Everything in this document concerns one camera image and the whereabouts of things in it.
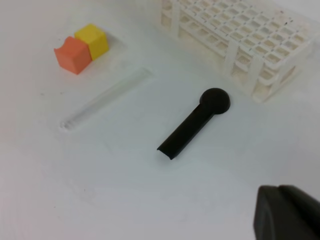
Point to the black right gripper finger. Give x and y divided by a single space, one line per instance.
286 212

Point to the clear glass test tube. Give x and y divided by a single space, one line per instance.
94 106

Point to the white plastic test tube rack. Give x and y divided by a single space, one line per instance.
256 44

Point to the black plastic scoop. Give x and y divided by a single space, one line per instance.
214 101

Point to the yellow foam cube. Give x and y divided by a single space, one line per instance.
95 38

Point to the orange foam cube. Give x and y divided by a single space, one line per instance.
74 55

